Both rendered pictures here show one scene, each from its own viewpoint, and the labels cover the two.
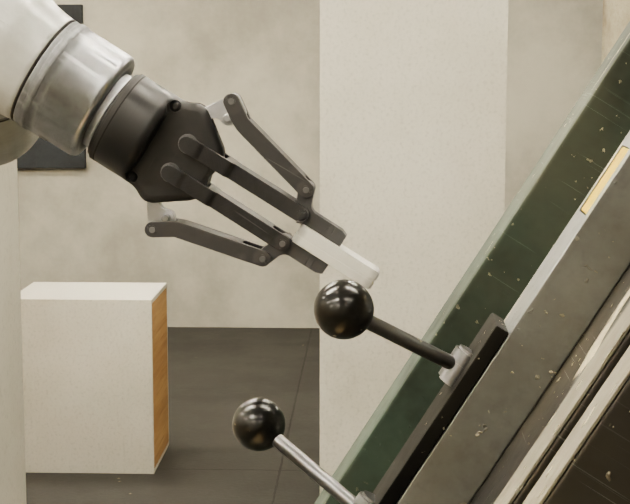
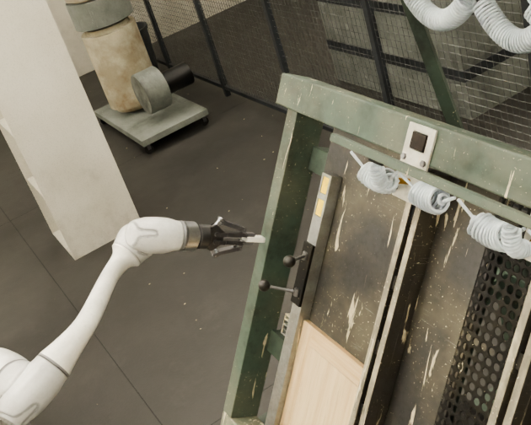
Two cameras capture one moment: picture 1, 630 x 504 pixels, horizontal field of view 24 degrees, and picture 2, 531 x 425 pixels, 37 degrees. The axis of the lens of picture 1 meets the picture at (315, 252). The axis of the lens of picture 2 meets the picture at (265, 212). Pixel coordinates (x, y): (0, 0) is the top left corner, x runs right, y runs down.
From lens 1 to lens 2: 1.65 m
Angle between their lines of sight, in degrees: 31
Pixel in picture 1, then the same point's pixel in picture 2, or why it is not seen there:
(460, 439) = (313, 270)
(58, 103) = (191, 244)
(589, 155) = (287, 184)
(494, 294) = (279, 223)
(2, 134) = not seen: hidden behind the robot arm
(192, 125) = (216, 229)
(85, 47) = (190, 228)
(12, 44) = (178, 237)
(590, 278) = (325, 228)
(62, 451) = not seen: outside the picture
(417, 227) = (49, 105)
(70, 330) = not seen: outside the picture
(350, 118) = not seen: outside the picture
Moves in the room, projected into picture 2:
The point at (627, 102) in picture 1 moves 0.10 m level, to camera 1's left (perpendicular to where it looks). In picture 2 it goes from (292, 169) to (267, 183)
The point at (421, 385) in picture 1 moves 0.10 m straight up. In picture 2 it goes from (270, 250) to (262, 225)
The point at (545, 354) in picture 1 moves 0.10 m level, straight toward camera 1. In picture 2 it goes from (322, 246) to (338, 260)
